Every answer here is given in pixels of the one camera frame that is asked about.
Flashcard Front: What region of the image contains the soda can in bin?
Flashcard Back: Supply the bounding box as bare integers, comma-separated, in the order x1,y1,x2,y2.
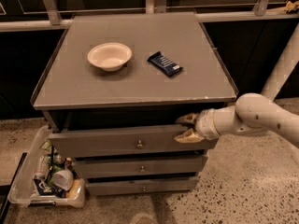
53,153,65,165

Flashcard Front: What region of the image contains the grey top drawer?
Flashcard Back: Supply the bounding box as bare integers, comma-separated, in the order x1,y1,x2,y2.
49,125,217,158

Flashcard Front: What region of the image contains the yellow sponge in bin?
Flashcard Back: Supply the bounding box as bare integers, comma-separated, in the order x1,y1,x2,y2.
65,179,80,199

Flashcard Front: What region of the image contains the grey bottom drawer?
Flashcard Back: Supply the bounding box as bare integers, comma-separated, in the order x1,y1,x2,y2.
86,176,199,196

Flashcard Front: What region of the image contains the white paper bowl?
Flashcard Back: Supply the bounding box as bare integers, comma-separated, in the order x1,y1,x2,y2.
87,43,133,72

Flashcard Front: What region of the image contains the grey drawer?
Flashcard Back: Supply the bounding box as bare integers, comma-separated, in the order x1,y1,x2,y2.
73,154,206,178
86,176,199,196
49,125,217,158

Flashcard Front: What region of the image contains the blue snack bag in bin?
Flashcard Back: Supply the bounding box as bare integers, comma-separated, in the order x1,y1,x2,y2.
34,179,65,198

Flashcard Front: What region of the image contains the clear plastic bin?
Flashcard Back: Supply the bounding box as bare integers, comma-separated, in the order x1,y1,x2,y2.
8,126,85,208

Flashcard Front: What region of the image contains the grey middle drawer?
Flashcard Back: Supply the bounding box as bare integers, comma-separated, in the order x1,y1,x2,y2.
73,154,206,178

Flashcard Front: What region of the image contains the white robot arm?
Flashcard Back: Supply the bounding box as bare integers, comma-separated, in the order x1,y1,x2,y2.
175,93,299,147

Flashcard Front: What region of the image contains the white diagonal post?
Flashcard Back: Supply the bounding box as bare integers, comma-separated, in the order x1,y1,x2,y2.
261,24,299,101

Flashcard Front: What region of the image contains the blue snack bar wrapper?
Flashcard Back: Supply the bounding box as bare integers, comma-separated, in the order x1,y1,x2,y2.
147,51,183,77

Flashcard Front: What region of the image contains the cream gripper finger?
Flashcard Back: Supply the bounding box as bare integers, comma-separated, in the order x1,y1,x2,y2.
176,113,198,125
174,128,204,144

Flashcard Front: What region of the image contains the white cup in bin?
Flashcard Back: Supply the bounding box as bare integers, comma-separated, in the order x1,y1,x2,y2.
52,170,74,190

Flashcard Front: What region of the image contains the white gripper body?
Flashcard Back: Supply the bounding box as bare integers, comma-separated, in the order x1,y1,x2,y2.
195,109,220,140

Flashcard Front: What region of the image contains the grey drawer cabinet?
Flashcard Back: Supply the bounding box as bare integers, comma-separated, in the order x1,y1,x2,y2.
32,13,237,185

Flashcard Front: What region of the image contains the metal railing frame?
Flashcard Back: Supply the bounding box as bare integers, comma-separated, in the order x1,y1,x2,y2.
0,0,298,33

